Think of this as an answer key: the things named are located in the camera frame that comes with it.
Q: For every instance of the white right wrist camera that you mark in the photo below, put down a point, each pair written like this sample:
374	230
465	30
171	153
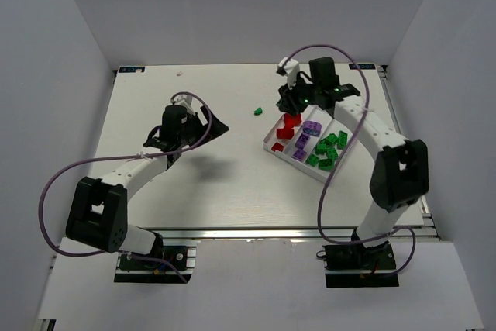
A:
288	68

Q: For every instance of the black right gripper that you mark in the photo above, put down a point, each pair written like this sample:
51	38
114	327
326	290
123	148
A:
291	98

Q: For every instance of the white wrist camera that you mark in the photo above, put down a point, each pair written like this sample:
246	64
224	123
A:
288	68
184	101

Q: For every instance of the red rounded lego brick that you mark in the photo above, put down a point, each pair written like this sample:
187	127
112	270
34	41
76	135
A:
291	121

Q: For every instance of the green long lego plate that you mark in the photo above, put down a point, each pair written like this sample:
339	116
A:
331	140

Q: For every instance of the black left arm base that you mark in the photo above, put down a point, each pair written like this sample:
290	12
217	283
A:
175	265

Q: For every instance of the small red lego brick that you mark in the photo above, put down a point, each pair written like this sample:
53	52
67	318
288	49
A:
277	147

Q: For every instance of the white three-compartment tray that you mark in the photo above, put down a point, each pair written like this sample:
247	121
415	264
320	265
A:
312	113

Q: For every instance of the red long lego brick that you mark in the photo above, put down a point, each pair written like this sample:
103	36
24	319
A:
285	133

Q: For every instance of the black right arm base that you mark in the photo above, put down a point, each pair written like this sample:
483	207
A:
357	266

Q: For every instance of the aluminium table rail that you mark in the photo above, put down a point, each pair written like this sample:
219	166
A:
334	234

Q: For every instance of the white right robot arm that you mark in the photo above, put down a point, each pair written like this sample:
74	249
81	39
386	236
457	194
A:
400	176

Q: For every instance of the small purple lego brick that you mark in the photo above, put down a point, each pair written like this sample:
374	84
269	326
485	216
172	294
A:
302	141

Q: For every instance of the blue right corner label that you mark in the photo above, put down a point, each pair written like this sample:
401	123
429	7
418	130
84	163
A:
362	66

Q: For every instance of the purple square lego brick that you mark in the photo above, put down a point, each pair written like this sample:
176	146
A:
299	155

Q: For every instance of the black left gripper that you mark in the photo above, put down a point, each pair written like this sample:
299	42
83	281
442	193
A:
201	125

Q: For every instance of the green long lego brick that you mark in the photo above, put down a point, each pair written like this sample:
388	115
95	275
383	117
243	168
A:
342	140

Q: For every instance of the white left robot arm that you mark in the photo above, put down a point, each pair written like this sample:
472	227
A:
99	210

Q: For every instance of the blue corner label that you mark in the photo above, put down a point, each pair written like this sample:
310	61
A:
131	70
362	66

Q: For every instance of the green sloped lego brick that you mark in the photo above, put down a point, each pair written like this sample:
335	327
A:
258	111

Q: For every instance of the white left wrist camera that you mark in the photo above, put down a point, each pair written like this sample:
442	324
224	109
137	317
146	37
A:
184	101

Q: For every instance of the purple paw print lego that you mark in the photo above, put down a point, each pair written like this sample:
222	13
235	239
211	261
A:
312	128

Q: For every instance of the green small lego brick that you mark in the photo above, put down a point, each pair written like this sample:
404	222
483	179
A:
326	164

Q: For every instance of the blue left corner label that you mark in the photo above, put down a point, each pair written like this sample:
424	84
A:
131	70

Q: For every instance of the green square lego brick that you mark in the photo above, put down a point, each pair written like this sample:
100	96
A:
321	148

